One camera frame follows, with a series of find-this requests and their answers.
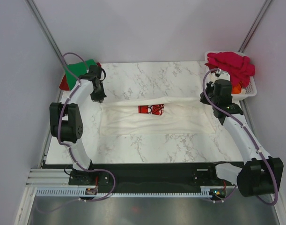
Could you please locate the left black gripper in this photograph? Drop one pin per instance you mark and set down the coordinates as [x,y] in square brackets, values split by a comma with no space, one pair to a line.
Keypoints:
[99,98]

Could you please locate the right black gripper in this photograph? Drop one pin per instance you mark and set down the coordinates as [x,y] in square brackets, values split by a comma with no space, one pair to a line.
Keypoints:
[210,86]

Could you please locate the white Coca-Cola t shirt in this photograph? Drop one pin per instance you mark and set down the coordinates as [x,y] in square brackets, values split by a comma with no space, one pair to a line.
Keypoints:
[165,115]

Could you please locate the crimson pink t shirt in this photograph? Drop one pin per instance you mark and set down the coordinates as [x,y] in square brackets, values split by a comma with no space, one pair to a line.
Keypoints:
[239,67]

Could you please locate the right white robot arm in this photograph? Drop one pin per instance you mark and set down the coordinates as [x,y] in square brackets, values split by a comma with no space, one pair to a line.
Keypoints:
[261,173]

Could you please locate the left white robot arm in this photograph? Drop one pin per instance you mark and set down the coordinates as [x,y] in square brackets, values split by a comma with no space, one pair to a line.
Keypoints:
[65,117]

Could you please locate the folded green t shirt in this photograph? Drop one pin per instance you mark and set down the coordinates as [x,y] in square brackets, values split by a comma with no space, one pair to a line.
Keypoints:
[77,69]

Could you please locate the dark red garment in basket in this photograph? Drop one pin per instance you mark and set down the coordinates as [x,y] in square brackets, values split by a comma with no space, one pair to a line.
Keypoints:
[210,66]

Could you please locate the orange t shirt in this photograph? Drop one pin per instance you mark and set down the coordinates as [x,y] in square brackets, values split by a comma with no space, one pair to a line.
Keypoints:
[237,89]

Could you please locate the folded dark red t shirt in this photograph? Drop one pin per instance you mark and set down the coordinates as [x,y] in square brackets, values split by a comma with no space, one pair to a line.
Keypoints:
[64,85]

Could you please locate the white plastic laundry basket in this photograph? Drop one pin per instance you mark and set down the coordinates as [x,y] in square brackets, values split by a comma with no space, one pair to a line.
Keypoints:
[249,91]

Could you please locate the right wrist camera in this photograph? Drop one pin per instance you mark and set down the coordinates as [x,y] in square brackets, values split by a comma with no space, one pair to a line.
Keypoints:
[221,75]

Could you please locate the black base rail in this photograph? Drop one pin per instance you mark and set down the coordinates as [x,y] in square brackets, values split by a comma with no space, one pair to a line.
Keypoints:
[161,177]

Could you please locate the white slotted cable duct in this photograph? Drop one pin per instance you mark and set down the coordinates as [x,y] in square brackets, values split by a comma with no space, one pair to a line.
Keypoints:
[203,192]

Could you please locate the right aluminium corner post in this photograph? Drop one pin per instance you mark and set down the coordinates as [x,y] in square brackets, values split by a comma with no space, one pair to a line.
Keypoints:
[256,23]

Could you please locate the aluminium corner post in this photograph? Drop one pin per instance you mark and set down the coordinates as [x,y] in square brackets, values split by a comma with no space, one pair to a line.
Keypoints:
[256,23]
[46,31]

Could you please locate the left aluminium corner post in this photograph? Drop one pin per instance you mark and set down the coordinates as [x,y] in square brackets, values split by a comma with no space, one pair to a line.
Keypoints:
[46,31]

